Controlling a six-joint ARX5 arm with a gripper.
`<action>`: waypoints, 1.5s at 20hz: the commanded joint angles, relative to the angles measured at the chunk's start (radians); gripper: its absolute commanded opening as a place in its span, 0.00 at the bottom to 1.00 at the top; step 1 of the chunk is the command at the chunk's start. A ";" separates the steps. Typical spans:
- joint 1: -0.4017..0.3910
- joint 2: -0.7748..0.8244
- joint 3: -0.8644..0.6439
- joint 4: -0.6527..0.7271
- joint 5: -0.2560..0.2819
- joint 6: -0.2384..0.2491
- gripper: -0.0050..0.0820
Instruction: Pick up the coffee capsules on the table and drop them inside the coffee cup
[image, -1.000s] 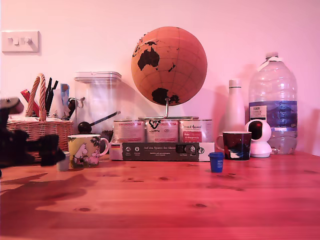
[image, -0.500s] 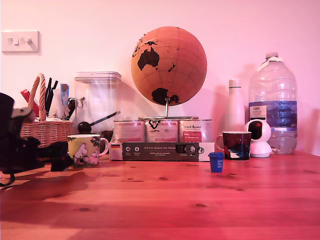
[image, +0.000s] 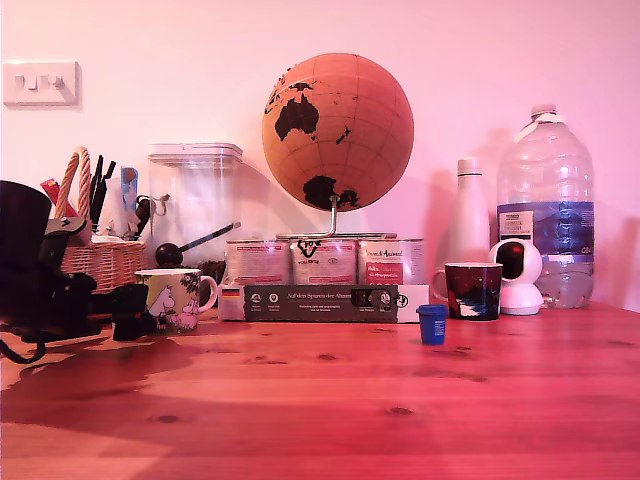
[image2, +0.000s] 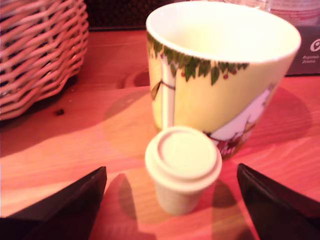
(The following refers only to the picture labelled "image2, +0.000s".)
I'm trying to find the white coffee capsule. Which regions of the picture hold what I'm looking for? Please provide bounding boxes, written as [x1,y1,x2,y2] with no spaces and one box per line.
[144,126,223,216]

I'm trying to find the silver tin with label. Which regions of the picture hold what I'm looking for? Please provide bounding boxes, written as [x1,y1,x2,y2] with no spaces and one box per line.
[268,0,320,26]

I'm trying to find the yellow cartoon mug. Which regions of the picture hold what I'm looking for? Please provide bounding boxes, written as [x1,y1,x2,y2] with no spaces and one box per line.
[145,1,302,161]

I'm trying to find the long grey cardboard box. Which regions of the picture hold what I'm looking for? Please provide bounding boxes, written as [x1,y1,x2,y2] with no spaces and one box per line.
[285,23,320,77]

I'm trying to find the wicker basket with handle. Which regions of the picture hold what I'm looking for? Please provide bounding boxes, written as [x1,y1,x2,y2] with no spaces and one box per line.
[0,0,90,121]

